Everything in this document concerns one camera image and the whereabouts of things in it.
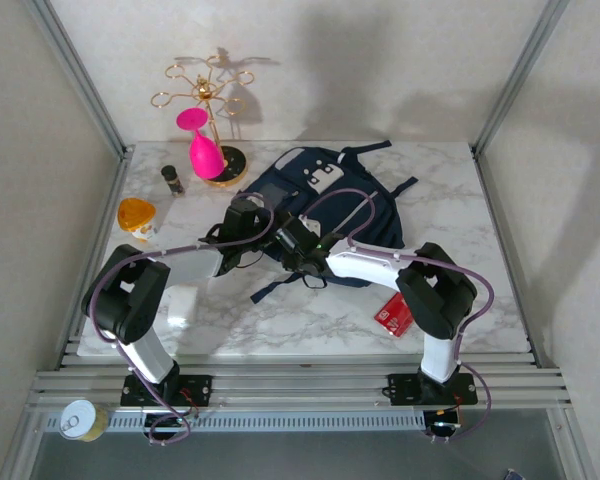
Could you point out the tin can with pull tab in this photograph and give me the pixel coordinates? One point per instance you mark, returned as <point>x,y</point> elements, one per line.
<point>77,420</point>

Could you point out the small dark blue object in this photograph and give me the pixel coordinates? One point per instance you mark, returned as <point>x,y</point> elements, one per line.
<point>513,475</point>

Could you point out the pink plastic goblet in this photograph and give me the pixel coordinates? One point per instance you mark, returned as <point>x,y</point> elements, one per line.
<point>207,157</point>

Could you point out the small dark spice bottle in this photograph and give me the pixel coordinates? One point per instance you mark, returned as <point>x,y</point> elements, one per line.
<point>172,180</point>

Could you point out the small controller board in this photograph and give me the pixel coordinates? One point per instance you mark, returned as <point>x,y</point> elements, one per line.
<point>180,420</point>
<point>445,424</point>

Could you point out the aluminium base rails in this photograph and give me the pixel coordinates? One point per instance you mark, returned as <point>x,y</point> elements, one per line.
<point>300,385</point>

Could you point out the cup with orange lid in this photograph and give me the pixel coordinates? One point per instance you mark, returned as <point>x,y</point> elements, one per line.
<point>132,212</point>

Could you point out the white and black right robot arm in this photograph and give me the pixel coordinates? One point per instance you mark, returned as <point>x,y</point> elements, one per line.
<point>370,262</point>

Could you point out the navy blue backpack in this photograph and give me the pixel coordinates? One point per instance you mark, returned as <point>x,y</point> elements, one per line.
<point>340,212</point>

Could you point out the aluminium side rail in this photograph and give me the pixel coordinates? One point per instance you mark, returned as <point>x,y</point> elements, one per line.
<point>94,240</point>
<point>492,200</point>

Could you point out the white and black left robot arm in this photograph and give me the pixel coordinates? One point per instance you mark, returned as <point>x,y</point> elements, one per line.
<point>190,265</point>

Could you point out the red card case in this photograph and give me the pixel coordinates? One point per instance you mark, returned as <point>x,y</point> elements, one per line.
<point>392,320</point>

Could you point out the aluminium frame post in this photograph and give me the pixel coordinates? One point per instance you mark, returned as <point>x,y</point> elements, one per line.
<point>82,75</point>
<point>520,75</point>

